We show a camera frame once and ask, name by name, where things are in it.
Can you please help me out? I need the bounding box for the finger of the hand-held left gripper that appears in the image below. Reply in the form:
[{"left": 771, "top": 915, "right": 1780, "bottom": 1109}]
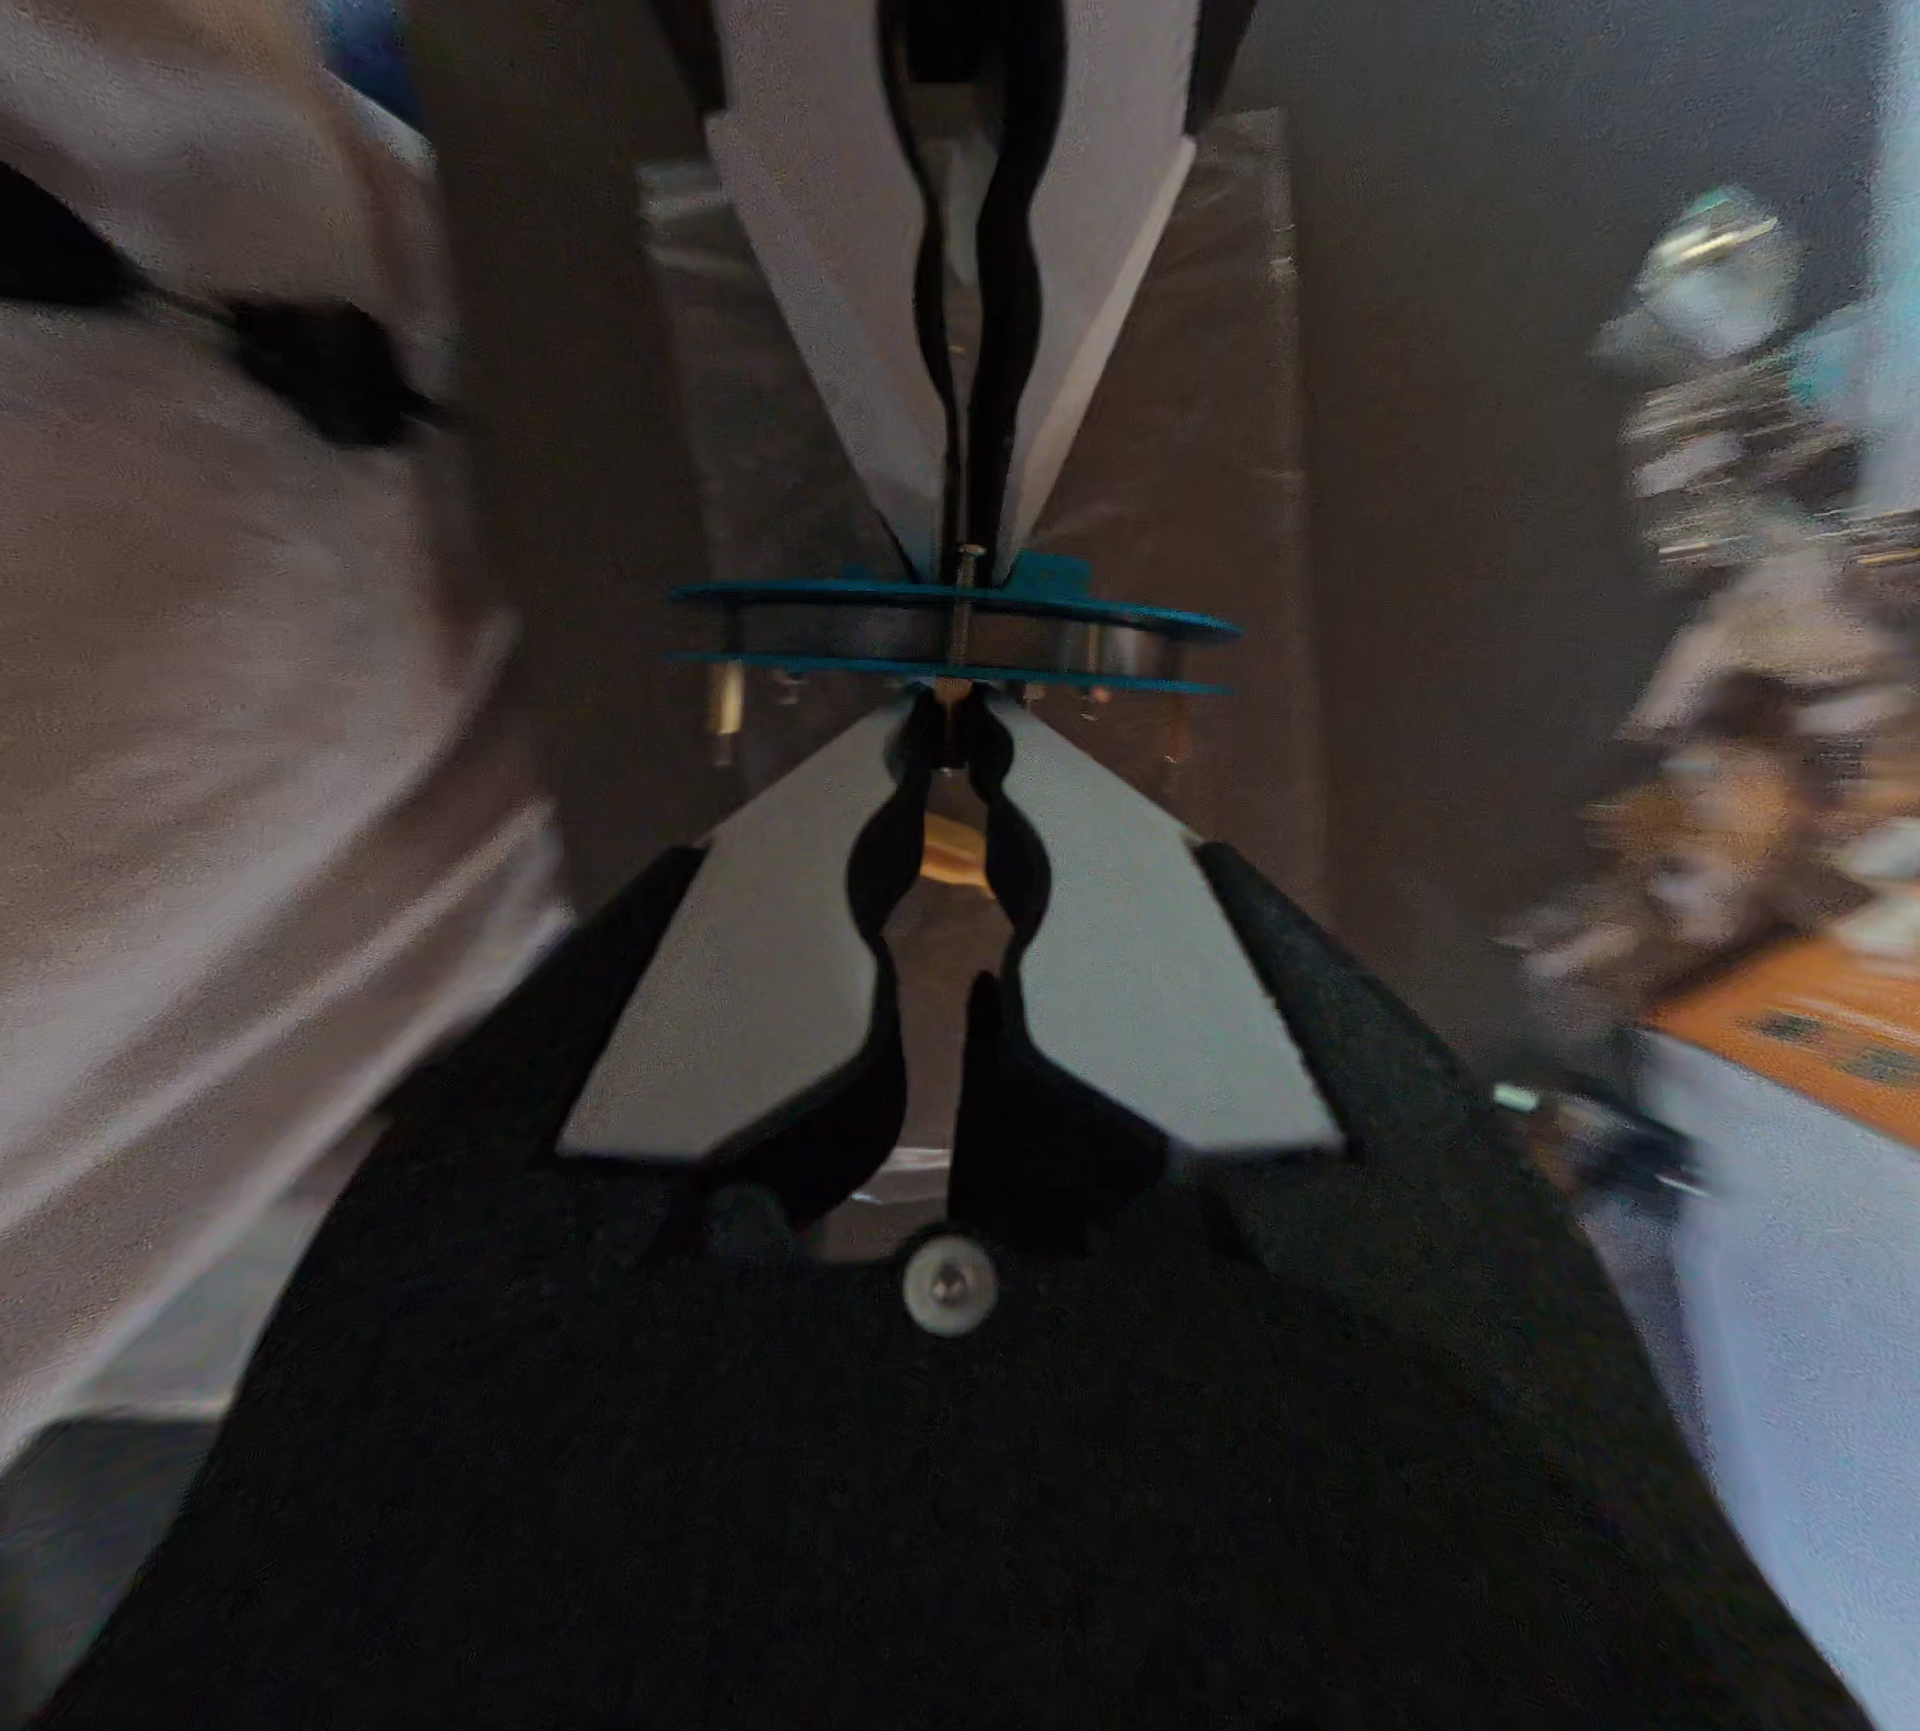
[
  {"left": 678, "top": 0, "right": 962, "bottom": 564},
  {"left": 982, "top": 0, "right": 1235, "bottom": 560}
]

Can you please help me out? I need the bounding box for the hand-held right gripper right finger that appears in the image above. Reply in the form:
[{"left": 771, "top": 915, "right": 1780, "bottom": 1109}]
[{"left": 948, "top": 687, "right": 1349, "bottom": 1229}]

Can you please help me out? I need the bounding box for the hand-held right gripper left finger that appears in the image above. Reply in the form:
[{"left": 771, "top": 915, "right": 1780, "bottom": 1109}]
[{"left": 553, "top": 693, "right": 936, "bottom": 1225}]

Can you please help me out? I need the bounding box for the blue round metal turntable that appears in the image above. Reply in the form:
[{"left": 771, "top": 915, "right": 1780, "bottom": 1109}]
[{"left": 666, "top": 550, "right": 1243, "bottom": 775}]

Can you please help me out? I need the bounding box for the large clear plastic bag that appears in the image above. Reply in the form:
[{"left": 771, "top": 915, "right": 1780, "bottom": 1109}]
[{"left": 636, "top": 108, "right": 1325, "bottom": 1207}]

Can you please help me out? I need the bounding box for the orange and white cardboard box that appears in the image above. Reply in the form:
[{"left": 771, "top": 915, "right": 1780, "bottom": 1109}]
[{"left": 1631, "top": 925, "right": 1920, "bottom": 1731}]

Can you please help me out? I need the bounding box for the pile of small screw bags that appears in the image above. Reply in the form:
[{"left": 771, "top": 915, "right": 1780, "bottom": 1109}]
[{"left": 1499, "top": 184, "right": 1920, "bottom": 1015}]

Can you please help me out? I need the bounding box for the black lanyard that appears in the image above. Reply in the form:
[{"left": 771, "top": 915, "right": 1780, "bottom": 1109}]
[{"left": 0, "top": 164, "right": 455, "bottom": 454}]

